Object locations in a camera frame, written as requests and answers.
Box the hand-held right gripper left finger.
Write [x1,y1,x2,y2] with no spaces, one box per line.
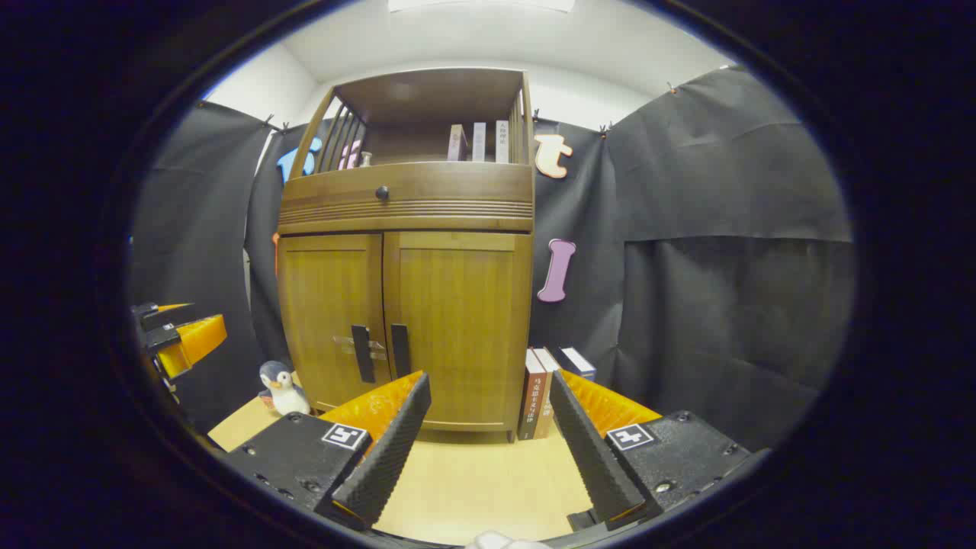
[225,371,432,532]

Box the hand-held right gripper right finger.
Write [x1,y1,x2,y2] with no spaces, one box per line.
[549,370,771,532]

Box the wooden cabinet door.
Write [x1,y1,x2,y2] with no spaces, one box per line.
[384,231,532,434]
[278,233,384,413]

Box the wooden double-door shoe cabinet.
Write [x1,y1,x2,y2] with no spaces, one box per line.
[274,67,536,443]

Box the tan book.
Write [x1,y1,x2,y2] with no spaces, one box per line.
[532,348,563,439]

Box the brown book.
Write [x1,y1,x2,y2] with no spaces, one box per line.
[518,349,547,441]

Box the dark blue book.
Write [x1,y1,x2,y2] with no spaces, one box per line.
[551,345,598,382]

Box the penguin plush toy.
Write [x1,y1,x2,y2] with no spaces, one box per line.
[257,360,311,416]

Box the black backdrop cloth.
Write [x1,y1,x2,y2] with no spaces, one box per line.
[130,65,856,452]

